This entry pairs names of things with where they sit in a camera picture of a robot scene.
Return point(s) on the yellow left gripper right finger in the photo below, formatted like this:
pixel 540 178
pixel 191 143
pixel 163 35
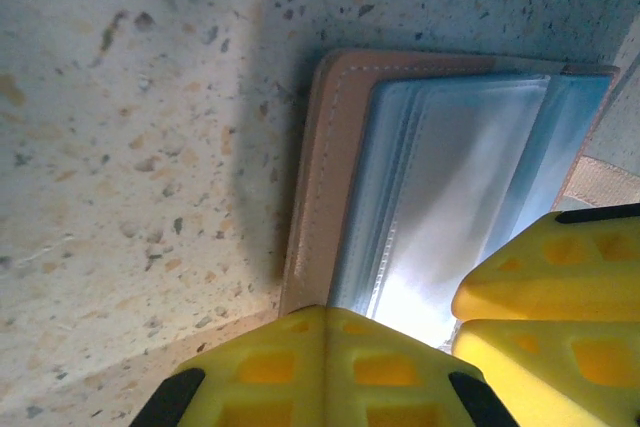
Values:
pixel 390 377

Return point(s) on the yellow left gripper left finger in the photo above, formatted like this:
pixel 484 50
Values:
pixel 260 377

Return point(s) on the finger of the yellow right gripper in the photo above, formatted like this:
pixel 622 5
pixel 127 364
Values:
pixel 560 277
pixel 575 377

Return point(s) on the silver VIP card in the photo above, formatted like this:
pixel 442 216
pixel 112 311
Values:
pixel 460 172

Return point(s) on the tan leather card holder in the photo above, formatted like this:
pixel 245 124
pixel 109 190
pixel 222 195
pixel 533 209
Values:
pixel 330 147

